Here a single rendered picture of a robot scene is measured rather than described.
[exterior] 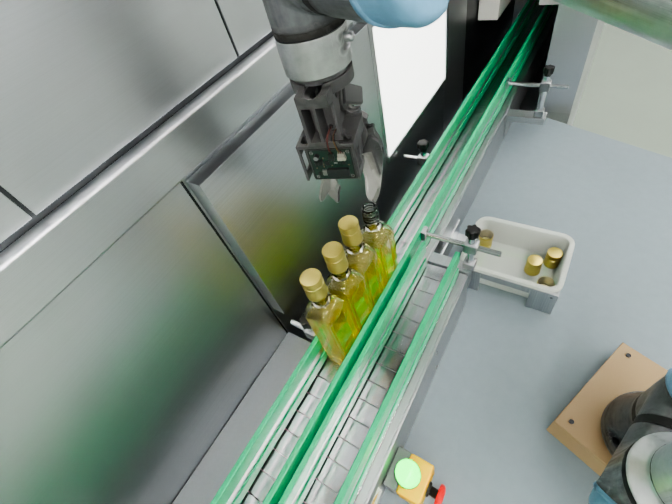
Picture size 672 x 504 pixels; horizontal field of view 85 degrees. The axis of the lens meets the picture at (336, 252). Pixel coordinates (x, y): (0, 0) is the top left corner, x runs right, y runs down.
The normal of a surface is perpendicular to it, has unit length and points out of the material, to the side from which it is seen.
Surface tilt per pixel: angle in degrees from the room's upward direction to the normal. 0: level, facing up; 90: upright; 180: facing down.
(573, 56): 90
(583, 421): 0
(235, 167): 90
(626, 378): 0
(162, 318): 90
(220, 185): 90
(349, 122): 0
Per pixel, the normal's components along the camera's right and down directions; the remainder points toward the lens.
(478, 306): -0.22, -0.62
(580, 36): -0.50, 0.73
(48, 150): 0.84, 0.29
